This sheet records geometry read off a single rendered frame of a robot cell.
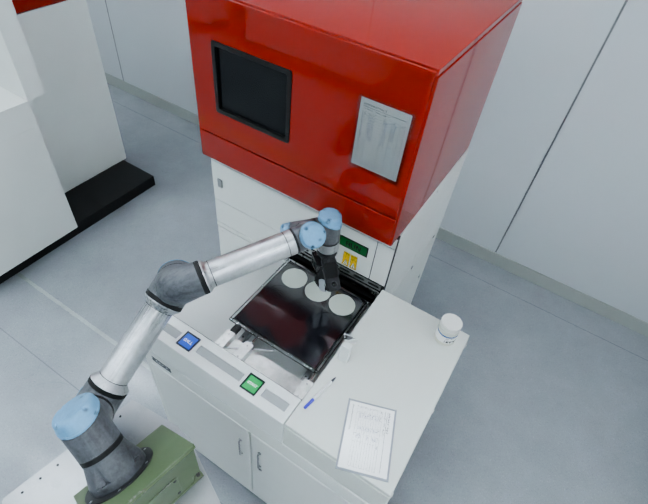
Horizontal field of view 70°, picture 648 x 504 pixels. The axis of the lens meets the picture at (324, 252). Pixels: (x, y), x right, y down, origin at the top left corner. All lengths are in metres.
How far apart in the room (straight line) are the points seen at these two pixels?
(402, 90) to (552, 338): 2.26
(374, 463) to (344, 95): 1.01
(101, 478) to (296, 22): 1.27
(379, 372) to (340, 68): 0.91
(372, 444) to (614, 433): 1.84
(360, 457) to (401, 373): 0.31
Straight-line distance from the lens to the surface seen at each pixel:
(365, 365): 1.55
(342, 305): 1.75
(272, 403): 1.47
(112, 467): 1.40
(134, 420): 1.65
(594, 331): 3.40
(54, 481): 1.65
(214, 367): 1.53
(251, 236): 2.02
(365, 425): 1.45
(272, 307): 1.72
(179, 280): 1.27
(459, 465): 2.57
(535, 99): 2.83
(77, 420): 1.36
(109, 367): 1.47
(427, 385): 1.56
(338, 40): 1.29
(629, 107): 2.79
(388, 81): 1.26
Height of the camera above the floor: 2.28
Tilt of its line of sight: 46 degrees down
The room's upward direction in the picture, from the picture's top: 8 degrees clockwise
